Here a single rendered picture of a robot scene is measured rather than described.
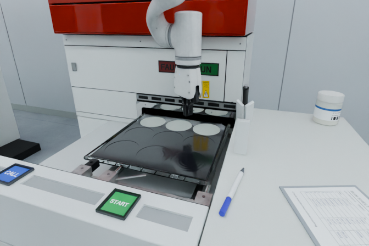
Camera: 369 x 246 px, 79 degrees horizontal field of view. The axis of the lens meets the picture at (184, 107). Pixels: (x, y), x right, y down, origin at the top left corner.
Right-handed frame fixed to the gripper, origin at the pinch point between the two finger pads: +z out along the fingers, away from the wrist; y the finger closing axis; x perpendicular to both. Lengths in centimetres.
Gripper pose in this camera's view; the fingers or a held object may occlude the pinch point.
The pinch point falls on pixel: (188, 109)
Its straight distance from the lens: 77.6
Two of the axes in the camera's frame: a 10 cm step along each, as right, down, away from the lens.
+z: 0.0, 9.4, 3.4
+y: 5.8, 2.8, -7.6
